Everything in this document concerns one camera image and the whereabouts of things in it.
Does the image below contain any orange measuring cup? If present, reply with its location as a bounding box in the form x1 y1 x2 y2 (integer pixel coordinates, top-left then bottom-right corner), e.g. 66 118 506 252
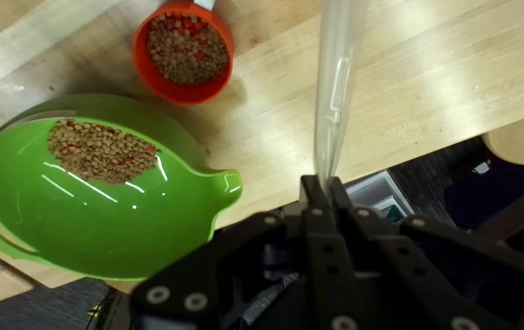
132 0 236 107

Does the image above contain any white box green label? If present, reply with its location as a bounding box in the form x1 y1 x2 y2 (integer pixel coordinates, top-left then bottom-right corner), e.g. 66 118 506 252
343 171 416 226

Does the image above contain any brown grain heap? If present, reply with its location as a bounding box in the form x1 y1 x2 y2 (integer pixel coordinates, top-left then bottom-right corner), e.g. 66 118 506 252
145 14 233 87
46 118 161 188

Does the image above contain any clear plastic straw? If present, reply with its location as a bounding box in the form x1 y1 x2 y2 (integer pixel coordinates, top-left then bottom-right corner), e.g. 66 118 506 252
311 0 370 186

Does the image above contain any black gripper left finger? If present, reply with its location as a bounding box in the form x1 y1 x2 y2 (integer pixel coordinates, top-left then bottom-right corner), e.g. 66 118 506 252
130 175 365 330

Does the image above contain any green plastic bowl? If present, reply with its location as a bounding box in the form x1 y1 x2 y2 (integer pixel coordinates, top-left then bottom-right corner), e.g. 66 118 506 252
0 93 244 283

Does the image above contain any dark box with label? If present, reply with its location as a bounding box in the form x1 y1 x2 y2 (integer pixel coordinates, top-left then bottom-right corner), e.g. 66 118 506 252
443 157 524 237

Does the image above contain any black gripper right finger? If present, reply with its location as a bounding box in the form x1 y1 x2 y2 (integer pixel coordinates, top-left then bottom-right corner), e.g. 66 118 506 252
328 177 524 330

